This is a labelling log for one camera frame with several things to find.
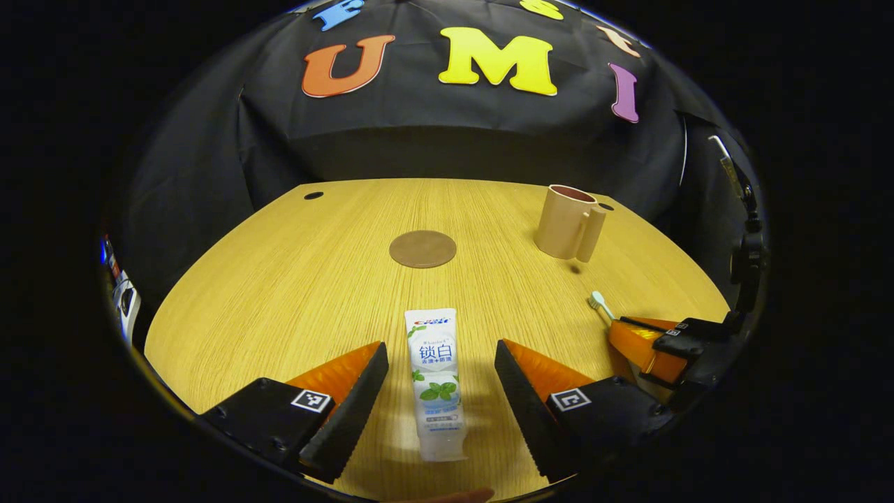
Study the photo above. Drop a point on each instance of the black backdrop cloth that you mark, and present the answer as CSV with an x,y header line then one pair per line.
x,y
447,133

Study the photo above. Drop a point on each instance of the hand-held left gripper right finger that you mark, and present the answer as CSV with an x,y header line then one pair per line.
x,y
527,409

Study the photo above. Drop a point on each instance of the computer monitor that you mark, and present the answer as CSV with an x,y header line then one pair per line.
x,y
106,255

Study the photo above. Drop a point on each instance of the white side desk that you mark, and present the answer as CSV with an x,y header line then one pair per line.
x,y
127,304

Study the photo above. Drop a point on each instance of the pale green toothbrush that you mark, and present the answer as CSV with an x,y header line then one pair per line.
x,y
601,307

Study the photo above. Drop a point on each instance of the beige cup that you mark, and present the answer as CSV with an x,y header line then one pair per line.
x,y
562,223

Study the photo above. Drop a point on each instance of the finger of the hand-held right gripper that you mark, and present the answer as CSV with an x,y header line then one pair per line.
x,y
702,330
639,349

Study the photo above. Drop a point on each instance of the round brown coaster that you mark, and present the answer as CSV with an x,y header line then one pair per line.
x,y
422,249

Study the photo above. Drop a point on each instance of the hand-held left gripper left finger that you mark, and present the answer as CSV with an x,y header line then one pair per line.
x,y
353,412

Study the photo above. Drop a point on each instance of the white toothpaste tube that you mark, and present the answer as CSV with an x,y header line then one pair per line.
x,y
436,377

